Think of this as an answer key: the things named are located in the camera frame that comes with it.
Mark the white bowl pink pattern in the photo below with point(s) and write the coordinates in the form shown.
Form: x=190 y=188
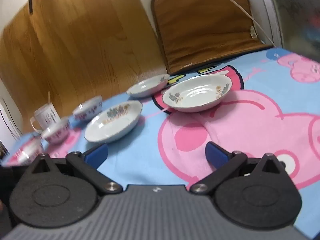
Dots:
x=56 y=130
x=88 y=108
x=25 y=151

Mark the cartoon printed blanket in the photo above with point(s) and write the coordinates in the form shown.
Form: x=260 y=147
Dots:
x=250 y=120

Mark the frosted glass window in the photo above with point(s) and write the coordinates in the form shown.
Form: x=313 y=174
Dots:
x=295 y=17

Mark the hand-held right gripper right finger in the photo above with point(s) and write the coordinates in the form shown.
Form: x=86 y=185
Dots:
x=215 y=155

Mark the white printed mug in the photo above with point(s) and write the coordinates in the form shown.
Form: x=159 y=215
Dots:
x=46 y=116

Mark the brown seat cushion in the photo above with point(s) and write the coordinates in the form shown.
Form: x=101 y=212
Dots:
x=205 y=27

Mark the wooden board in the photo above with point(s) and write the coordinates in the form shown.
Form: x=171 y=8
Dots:
x=75 y=42

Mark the large white floral plate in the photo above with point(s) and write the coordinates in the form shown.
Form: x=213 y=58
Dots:
x=197 y=95

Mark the small black bracket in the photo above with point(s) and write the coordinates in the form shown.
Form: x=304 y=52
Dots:
x=30 y=2

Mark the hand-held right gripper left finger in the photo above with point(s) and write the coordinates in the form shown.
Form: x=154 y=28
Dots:
x=96 y=155

